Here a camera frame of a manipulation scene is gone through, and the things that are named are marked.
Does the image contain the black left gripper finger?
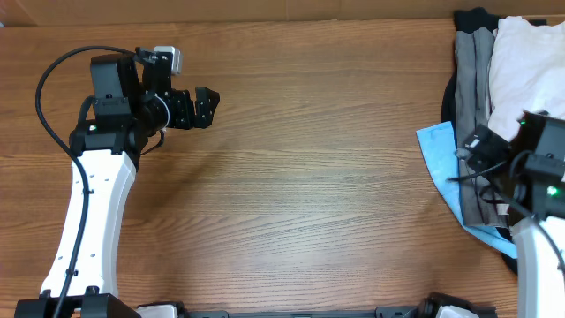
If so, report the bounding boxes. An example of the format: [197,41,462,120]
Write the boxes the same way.
[194,100,217,129]
[195,87,220,106]

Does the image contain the black garment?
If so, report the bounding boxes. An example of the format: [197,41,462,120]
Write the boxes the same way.
[441,6,548,275]

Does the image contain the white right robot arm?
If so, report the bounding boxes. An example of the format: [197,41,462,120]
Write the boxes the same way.
[510,112,564,318]

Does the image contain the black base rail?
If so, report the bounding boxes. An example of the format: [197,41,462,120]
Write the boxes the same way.
[134,291,499,318]

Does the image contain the grey shorts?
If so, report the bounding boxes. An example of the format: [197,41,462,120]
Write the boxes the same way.
[455,27,508,228]

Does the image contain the blue cloth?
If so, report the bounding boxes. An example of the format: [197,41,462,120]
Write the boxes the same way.
[416,122,517,260]

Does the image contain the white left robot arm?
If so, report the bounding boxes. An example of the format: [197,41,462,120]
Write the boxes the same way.
[14,46,220,318]

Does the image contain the beige shorts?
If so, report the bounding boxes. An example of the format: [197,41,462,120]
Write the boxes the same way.
[488,16,564,141]

